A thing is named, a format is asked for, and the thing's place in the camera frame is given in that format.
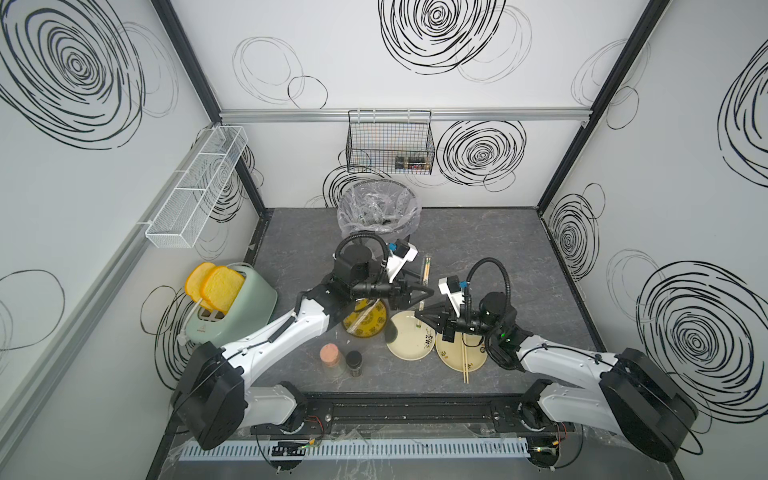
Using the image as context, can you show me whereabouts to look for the cream plate with flower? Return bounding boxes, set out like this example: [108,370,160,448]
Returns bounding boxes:
[384,311,436,361]

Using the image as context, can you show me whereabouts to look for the right yellow toast slice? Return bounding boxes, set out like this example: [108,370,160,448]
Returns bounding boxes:
[200,266,245,314]

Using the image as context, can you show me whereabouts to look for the black lid spice bottle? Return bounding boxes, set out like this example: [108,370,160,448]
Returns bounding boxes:
[345,350,363,377]

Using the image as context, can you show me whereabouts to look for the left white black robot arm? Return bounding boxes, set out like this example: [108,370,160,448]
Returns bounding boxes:
[171,231,434,450]

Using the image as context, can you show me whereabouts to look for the black mesh trash bin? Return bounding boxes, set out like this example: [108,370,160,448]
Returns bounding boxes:
[353,231,410,248]

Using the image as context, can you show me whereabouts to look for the yellow patterned plate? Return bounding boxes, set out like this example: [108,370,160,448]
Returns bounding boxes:
[342,299,389,338]

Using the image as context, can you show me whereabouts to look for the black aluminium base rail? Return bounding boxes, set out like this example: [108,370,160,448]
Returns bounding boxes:
[249,393,574,436]

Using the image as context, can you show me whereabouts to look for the left yellow toast slice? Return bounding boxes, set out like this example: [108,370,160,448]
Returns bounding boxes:
[184,262,216,302]

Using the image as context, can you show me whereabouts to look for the bamboo chopsticks pair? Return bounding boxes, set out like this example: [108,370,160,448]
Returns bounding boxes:
[460,333,470,384]

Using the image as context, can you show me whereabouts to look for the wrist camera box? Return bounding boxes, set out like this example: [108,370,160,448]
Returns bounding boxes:
[438,275,468,318]
[386,239,418,283]

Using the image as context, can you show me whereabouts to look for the items in wire basket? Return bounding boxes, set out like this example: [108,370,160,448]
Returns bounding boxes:
[395,156,430,171]

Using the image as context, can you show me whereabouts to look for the black wire wall basket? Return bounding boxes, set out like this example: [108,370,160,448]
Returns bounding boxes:
[344,109,436,175]

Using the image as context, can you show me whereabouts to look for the yellow toast slice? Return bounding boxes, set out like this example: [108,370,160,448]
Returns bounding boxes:
[200,266,245,314]
[184,262,216,302]

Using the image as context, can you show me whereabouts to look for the clear plastic bin liner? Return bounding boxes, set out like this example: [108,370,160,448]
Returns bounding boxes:
[337,179,422,238]

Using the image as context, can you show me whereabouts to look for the white slotted cable duct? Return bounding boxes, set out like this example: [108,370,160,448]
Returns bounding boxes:
[179,438,530,461]

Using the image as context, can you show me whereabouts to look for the cream plate red black marks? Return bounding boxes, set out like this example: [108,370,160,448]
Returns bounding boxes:
[435,334,488,372]

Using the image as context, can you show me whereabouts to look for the white wire wall shelf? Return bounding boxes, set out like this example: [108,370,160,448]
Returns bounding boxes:
[145,124,247,249]

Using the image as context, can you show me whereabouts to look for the pink lid jar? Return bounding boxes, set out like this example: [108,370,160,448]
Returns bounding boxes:
[319,343,345,378]

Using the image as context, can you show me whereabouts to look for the chopsticks green tip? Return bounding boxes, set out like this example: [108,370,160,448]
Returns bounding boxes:
[421,254,432,286]

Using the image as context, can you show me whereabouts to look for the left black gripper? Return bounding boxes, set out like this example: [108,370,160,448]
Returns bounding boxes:
[349,268,431,312]

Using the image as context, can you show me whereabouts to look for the mint green toaster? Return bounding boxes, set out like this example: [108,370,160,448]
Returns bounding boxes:
[184,262,278,347]

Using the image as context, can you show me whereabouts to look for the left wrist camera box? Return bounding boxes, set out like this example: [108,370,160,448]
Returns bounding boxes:
[386,239,418,283]

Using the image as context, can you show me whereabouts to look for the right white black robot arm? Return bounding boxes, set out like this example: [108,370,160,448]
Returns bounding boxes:
[416,257,698,462]

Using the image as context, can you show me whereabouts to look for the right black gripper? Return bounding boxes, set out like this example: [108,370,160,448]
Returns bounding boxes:
[416,301,501,344]

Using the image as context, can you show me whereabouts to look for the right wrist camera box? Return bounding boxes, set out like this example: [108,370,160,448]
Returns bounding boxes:
[438,275,468,318]

